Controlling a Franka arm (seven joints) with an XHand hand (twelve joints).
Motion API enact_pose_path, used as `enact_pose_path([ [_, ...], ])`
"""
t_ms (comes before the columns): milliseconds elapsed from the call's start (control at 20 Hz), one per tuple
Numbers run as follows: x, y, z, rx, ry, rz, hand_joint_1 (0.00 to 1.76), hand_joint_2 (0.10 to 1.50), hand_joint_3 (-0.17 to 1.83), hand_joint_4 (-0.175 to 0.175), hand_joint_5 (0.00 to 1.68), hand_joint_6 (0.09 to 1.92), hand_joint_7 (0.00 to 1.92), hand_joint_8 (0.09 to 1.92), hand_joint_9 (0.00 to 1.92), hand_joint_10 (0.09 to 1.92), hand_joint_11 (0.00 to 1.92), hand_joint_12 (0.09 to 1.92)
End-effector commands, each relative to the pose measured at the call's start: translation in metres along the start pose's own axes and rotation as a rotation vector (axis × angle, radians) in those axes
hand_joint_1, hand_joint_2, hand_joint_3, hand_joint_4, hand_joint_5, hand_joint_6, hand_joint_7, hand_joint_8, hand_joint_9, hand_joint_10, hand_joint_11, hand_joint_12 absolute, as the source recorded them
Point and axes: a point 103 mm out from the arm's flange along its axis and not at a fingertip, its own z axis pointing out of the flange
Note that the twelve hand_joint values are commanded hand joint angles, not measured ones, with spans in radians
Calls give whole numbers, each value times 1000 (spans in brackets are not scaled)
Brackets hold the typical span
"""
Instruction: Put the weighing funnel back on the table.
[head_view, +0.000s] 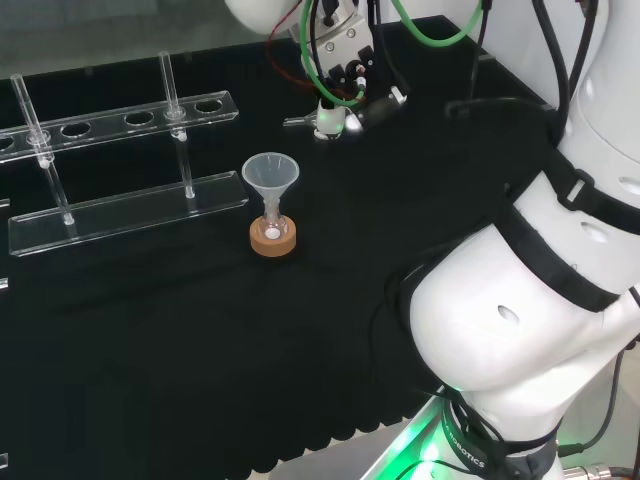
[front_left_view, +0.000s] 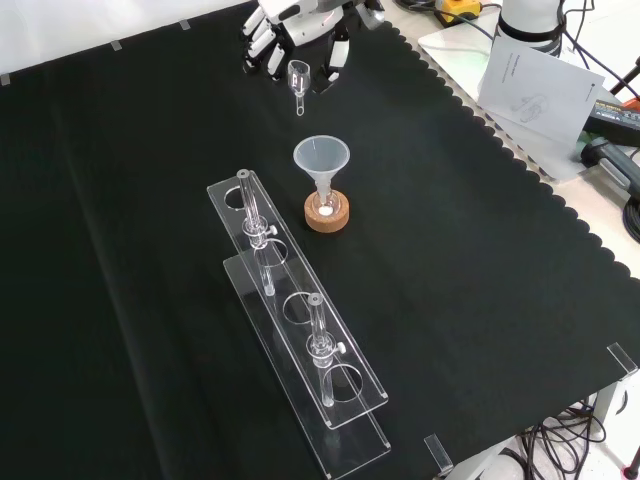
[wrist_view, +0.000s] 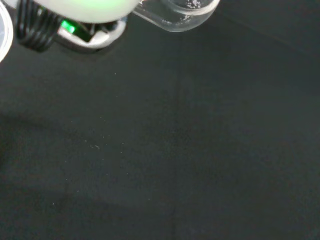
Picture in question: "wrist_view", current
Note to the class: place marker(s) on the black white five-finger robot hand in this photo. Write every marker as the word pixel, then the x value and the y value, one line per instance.
pixel 82 10

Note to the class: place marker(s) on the translucent plastic funnel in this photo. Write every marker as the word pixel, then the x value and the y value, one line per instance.
pixel 5 37

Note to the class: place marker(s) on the black bench cloth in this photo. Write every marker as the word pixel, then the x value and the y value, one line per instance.
pixel 160 140

